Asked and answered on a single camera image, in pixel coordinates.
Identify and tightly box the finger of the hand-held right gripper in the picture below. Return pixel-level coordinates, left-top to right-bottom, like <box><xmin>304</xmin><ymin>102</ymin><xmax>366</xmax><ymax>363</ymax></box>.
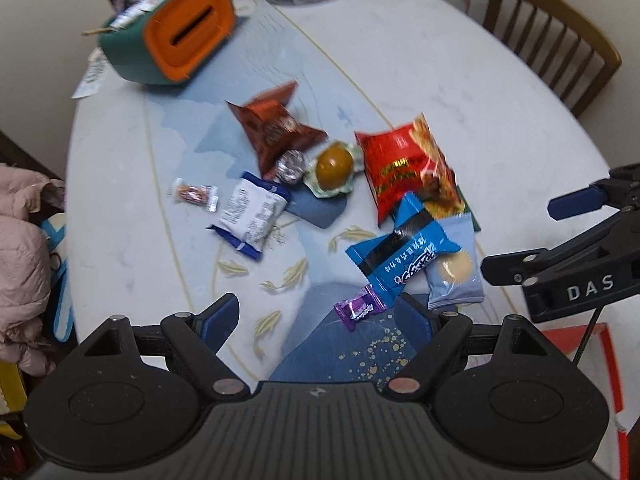
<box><xmin>481</xmin><ymin>209</ymin><xmax>640</xmax><ymax>287</ymax></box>
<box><xmin>547</xmin><ymin>162</ymin><xmax>640</xmax><ymax>221</ymax></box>

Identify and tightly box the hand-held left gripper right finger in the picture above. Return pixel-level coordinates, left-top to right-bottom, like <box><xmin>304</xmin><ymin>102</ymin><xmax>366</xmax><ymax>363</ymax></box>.
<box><xmin>381</xmin><ymin>292</ymin><xmax>557</xmax><ymax>396</ymax></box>

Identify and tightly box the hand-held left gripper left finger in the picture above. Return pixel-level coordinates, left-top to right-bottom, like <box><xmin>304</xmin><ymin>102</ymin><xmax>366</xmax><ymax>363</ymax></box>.
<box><xmin>82</xmin><ymin>292</ymin><xmax>251</xmax><ymax>402</ymax></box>

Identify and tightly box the vacuum-packed braised egg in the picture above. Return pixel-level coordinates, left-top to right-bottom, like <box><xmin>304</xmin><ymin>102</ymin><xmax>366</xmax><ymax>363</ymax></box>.
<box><xmin>302</xmin><ymin>140</ymin><xmax>363</xmax><ymax>198</ymax></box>

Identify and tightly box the purple wrapped candy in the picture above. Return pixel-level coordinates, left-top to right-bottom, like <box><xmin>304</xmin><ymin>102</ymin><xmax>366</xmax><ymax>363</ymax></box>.
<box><xmin>334</xmin><ymin>284</ymin><xmax>388</xmax><ymax>332</ymax></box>

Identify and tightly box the light blue snack packet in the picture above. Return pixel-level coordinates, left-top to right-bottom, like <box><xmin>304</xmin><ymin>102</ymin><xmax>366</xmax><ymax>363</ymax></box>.
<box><xmin>425</xmin><ymin>212</ymin><xmax>486</xmax><ymax>311</ymax></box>

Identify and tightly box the green packet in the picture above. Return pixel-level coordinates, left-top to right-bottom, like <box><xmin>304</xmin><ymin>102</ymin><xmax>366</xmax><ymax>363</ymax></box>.
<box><xmin>452</xmin><ymin>185</ymin><xmax>483</xmax><ymax>233</ymax></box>

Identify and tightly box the red box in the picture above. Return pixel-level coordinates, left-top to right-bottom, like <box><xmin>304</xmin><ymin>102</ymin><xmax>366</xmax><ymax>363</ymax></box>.
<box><xmin>542</xmin><ymin>322</ymin><xmax>632</xmax><ymax>431</ymax></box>

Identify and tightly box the white and blue snack packet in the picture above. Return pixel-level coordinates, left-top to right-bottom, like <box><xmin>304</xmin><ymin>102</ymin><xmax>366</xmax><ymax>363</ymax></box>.
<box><xmin>207</xmin><ymin>171</ymin><xmax>293</xmax><ymax>261</ymax></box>

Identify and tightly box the clear-wrapped small candy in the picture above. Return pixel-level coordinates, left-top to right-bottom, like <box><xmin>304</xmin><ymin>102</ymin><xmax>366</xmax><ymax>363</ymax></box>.
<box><xmin>170</xmin><ymin>177</ymin><xmax>219</xmax><ymax>211</ymax></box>

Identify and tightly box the red snack packet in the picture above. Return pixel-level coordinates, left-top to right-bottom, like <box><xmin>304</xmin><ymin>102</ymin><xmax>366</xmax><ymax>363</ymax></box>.
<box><xmin>354</xmin><ymin>112</ymin><xmax>457</xmax><ymax>226</ymax></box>

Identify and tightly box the light blue bag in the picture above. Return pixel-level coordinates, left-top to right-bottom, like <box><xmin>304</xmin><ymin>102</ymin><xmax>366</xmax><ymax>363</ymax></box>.
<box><xmin>40</xmin><ymin>212</ymin><xmax>76</xmax><ymax>343</ymax></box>

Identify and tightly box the silver foil candy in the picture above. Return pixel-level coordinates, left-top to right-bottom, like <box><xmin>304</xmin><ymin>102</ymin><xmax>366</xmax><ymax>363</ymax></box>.
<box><xmin>274</xmin><ymin>150</ymin><xmax>308</xmax><ymax>184</ymax></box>

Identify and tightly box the wooden chair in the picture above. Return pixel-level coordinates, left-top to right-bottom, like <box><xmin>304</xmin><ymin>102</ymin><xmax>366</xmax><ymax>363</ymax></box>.
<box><xmin>482</xmin><ymin>0</ymin><xmax>622</xmax><ymax>118</ymax></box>

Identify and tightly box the brown snack packet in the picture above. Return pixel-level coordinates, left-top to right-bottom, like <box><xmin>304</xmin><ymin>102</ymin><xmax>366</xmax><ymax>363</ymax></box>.
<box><xmin>226</xmin><ymin>81</ymin><xmax>328</xmax><ymax>181</ymax></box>

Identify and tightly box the pink jacket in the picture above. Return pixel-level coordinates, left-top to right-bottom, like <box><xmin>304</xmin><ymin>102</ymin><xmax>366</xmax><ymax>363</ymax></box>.
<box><xmin>0</xmin><ymin>162</ymin><xmax>66</xmax><ymax>376</ymax></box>

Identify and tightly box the yellow bag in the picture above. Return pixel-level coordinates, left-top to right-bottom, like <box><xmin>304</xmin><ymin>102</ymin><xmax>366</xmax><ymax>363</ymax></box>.
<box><xmin>0</xmin><ymin>360</ymin><xmax>28</xmax><ymax>441</ymax></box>

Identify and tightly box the white paper receipt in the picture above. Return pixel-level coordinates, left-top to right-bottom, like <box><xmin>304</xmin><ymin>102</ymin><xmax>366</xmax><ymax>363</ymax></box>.
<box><xmin>71</xmin><ymin>50</ymin><xmax>108</xmax><ymax>100</ymax></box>

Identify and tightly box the green and orange tissue box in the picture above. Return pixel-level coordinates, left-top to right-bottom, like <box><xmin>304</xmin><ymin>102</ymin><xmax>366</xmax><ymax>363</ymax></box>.
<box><xmin>97</xmin><ymin>0</ymin><xmax>237</xmax><ymax>86</ymax></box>

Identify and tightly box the black cable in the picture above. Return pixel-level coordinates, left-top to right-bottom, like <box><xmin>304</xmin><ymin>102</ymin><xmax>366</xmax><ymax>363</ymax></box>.
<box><xmin>571</xmin><ymin>305</ymin><xmax>601</xmax><ymax>367</ymax></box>

